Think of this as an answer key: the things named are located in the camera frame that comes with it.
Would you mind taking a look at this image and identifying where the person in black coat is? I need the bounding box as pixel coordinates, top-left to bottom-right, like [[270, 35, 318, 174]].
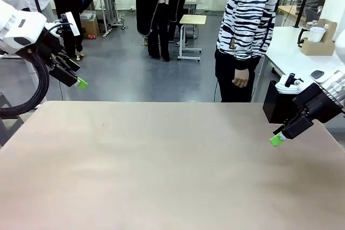
[[134, 0, 191, 62]]

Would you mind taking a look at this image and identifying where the person's left hand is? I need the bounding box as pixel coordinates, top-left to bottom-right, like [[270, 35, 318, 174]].
[[231, 69, 251, 88]]

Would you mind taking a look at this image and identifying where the dark wire basket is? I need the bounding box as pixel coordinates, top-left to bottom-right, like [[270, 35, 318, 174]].
[[303, 8, 325, 25]]

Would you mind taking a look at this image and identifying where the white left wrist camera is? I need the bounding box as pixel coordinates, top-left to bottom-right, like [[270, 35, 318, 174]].
[[55, 11, 81, 37]]

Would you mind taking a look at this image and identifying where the dark metal frame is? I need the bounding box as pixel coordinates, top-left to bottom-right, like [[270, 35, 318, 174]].
[[0, 92, 26, 149]]

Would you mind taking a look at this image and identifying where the black box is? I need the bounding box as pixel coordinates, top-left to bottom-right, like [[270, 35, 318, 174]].
[[262, 80, 299, 125]]

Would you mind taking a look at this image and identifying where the cardboard box on floor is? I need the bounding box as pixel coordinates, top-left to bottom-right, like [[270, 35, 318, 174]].
[[80, 10, 100, 39]]

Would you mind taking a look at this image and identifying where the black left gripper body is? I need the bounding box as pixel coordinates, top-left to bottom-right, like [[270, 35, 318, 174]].
[[37, 34, 68, 68]]

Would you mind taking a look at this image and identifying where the person in zebra hoodie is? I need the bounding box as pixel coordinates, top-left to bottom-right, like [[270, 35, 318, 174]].
[[215, 0, 286, 103]]

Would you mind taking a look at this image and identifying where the stool with wooden seat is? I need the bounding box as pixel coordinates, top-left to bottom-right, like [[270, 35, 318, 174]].
[[177, 14, 208, 62]]

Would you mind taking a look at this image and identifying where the person's left forearm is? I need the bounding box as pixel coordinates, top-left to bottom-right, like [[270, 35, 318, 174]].
[[234, 33, 272, 71]]

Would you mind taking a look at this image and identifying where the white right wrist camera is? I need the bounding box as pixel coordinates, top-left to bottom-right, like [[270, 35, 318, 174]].
[[274, 73, 305, 93]]

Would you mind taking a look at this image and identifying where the metal frame background table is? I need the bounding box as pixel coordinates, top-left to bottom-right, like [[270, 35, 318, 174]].
[[90, 0, 125, 38]]

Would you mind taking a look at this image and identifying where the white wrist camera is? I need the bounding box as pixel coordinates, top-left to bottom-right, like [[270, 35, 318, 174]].
[[55, 11, 81, 37], [274, 73, 305, 93]]

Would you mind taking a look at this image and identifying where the brown cardboard cup carrier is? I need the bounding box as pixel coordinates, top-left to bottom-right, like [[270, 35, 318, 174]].
[[300, 19, 338, 57]]

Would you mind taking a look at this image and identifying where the white side table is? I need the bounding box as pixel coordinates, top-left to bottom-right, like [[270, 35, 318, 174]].
[[264, 26, 345, 88]]

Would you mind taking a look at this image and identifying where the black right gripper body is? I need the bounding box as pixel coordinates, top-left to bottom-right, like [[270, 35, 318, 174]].
[[292, 82, 342, 123]]

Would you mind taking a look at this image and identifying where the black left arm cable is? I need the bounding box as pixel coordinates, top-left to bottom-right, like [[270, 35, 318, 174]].
[[0, 22, 65, 119]]

